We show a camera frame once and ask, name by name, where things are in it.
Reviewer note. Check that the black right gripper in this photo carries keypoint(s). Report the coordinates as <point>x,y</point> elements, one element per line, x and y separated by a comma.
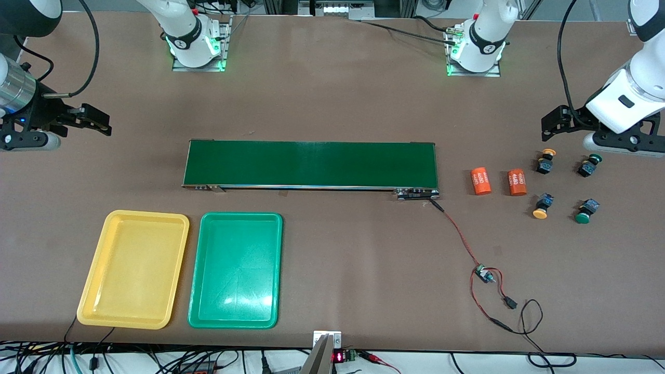
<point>42,112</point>

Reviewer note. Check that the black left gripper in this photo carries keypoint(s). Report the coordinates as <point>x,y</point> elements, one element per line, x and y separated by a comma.
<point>577,119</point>

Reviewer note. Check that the yellow push button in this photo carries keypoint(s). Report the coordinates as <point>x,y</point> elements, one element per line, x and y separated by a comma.
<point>541,212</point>
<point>545,163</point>

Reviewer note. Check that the green push button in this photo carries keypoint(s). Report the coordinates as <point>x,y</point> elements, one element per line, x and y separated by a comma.
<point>588,167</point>
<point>583,217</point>

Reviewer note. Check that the orange 4680 cylinder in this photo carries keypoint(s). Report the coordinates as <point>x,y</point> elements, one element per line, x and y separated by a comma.
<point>481,181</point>
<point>517,182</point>

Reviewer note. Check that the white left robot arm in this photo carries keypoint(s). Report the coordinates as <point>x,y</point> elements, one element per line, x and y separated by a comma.
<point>644,83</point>

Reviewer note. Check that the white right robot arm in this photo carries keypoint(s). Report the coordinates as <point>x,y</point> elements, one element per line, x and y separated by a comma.
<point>182,26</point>

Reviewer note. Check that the yellow plastic tray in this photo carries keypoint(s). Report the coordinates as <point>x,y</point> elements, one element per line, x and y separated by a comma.
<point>135,270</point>

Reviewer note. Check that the small green controller board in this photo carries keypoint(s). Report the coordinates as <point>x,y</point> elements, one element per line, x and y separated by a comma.
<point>483,273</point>

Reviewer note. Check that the green plastic tray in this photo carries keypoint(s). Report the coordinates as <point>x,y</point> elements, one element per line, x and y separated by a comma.
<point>236,280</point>

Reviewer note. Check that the green conveyor belt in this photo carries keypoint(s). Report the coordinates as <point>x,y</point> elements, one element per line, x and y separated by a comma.
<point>311,163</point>

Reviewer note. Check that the white light fixture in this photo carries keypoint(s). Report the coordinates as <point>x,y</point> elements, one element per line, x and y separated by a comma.
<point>337,9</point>

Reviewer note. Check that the red clip lead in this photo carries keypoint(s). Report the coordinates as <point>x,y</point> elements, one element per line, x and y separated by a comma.
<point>371,356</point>

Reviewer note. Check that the red digit display module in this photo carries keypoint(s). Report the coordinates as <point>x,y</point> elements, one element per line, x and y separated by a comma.
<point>338,357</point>

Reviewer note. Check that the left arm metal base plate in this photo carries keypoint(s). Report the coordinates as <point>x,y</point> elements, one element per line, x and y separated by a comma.
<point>473,74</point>

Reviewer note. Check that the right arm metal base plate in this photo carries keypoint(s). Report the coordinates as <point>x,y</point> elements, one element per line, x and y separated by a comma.
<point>197,68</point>

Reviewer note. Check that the aluminium frame profile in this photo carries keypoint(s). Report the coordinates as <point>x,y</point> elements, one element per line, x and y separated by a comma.
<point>530,8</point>
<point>280,6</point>
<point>395,8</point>

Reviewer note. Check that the grey metal camera stand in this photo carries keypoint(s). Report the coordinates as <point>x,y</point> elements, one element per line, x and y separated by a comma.
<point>319,358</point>

